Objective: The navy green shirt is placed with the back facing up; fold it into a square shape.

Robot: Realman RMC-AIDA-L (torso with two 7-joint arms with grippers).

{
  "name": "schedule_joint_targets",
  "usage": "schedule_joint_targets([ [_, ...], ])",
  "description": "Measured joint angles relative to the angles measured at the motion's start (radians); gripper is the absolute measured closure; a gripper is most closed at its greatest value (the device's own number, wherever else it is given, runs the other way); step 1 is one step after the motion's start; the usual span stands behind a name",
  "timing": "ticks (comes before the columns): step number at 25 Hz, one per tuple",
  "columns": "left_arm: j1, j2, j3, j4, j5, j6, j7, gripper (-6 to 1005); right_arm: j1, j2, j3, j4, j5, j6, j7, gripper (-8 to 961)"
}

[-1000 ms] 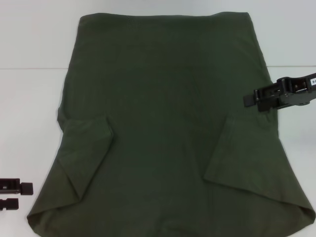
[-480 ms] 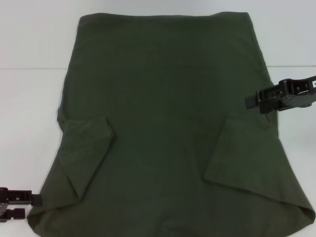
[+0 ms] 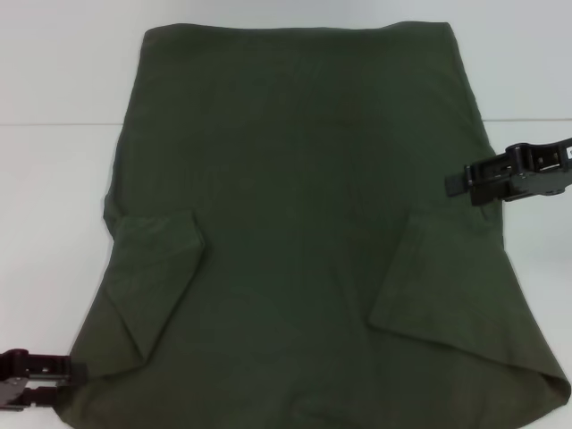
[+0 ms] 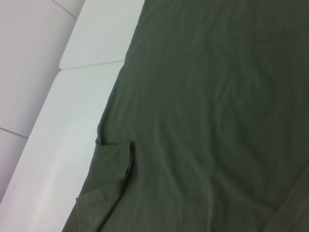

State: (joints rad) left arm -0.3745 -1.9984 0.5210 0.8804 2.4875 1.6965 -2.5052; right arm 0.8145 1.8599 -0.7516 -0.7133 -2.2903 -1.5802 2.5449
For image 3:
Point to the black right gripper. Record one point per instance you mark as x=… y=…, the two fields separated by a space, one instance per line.
x=545 y=174

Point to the dark green t-shirt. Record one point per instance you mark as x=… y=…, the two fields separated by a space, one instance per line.
x=304 y=201

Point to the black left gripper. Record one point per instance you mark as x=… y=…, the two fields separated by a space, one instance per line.
x=11 y=384

